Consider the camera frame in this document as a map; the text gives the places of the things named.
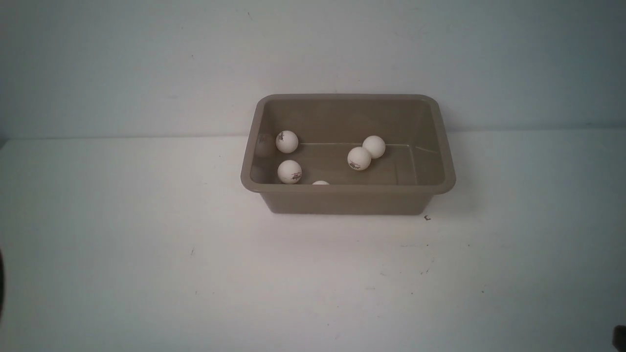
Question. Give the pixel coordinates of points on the tan plastic storage bin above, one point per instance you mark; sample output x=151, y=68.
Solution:
x=416, y=165

